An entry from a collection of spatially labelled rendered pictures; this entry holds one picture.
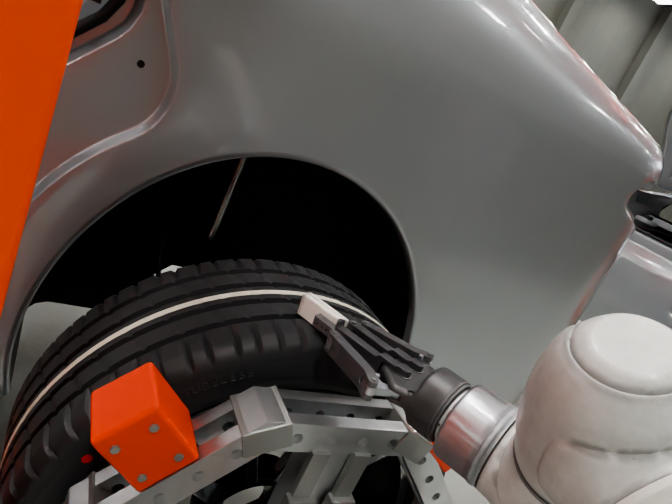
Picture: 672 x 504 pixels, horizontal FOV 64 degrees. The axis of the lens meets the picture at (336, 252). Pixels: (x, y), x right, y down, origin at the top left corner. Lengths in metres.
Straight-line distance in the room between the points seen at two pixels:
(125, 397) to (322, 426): 0.21
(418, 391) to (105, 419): 0.31
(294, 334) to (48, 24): 0.44
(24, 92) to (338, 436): 0.47
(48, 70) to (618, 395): 0.38
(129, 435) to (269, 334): 0.19
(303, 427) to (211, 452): 0.10
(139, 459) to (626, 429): 0.43
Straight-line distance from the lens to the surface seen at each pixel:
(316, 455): 0.66
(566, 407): 0.39
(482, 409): 0.57
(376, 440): 0.69
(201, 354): 0.65
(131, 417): 0.57
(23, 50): 0.36
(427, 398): 0.58
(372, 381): 0.58
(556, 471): 0.43
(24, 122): 0.37
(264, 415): 0.61
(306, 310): 0.70
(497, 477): 0.55
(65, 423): 0.70
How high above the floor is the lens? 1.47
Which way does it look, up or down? 17 degrees down
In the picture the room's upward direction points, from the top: 25 degrees clockwise
